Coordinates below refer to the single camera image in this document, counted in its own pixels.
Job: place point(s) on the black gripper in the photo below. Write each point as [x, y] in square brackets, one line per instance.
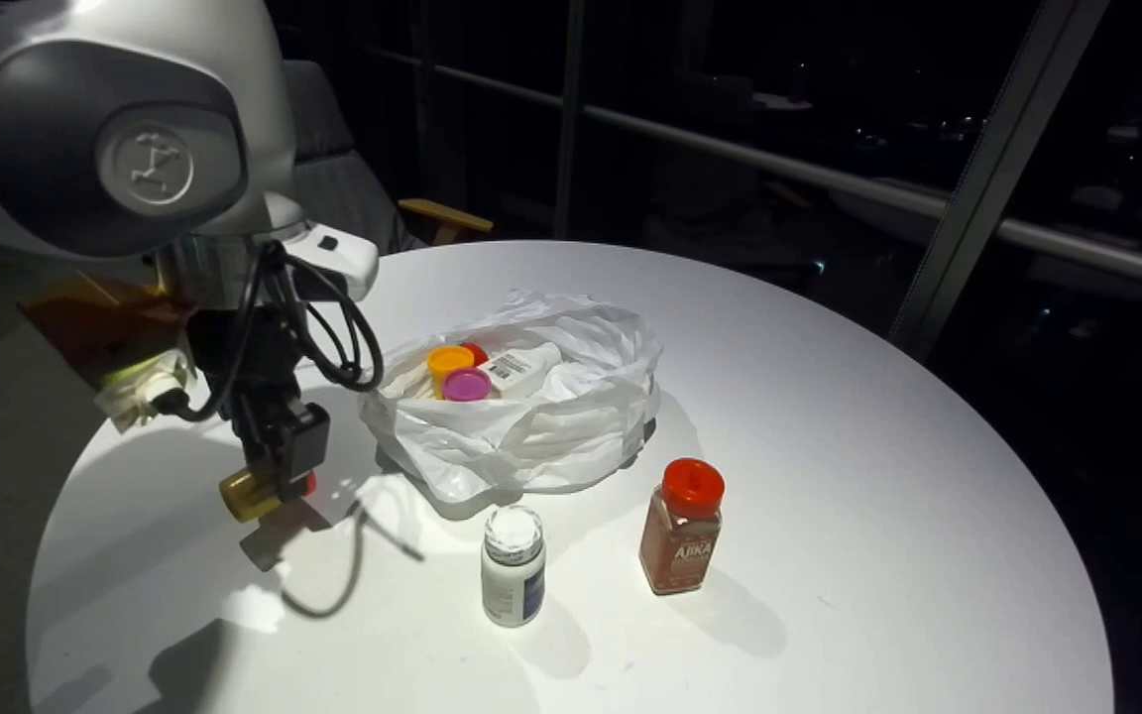
[246, 360]

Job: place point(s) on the yellow tub red-orange lid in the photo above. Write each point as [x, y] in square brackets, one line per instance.
[257, 497]

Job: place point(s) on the white pill bottle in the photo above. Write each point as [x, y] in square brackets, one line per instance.
[514, 566]

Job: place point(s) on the spice jar with red lid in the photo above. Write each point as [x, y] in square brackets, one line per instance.
[678, 525]

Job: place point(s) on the white translucent plastic bag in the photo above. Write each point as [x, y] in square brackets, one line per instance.
[533, 443]

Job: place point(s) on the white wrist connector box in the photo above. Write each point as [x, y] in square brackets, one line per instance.
[333, 261]

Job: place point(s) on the dark vertical window mullion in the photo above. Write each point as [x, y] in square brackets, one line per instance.
[571, 120]

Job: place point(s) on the grey window handrail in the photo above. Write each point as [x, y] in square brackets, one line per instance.
[783, 160]

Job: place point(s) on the slanted grey window pillar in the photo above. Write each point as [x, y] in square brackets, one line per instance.
[994, 160]

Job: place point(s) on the amber taped wrist camera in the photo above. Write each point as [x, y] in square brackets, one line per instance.
[107, 332]

